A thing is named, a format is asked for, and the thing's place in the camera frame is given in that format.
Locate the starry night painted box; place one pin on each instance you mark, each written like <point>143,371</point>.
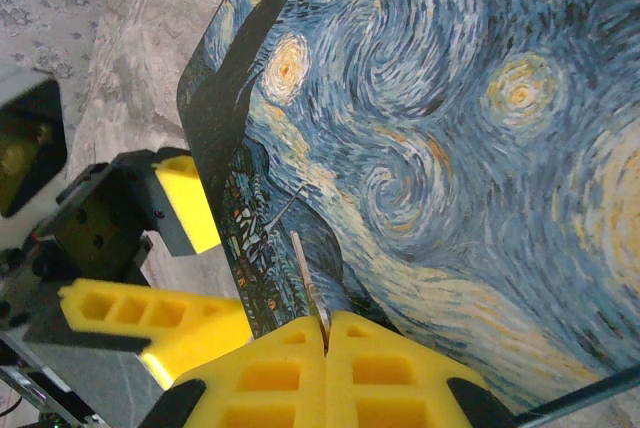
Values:
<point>425,173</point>

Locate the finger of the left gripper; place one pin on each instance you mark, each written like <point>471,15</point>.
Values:
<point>165,328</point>
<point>187,203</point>

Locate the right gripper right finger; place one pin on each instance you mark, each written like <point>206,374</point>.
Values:
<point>395,383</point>

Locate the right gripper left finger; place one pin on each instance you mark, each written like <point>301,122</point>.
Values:
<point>270,383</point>

